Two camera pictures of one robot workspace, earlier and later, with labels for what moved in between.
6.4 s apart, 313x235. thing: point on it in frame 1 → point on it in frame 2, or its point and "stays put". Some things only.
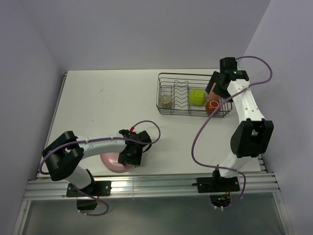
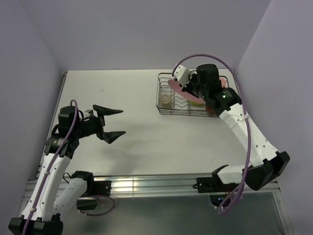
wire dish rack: x=186 y=94 stays put
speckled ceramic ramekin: x=165 y=101 stays put
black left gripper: x=136 y=159 → x=108 y=136
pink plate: x=110 y=161 → x=175 y=85
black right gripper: x=215 y=78 → x=194 y=76
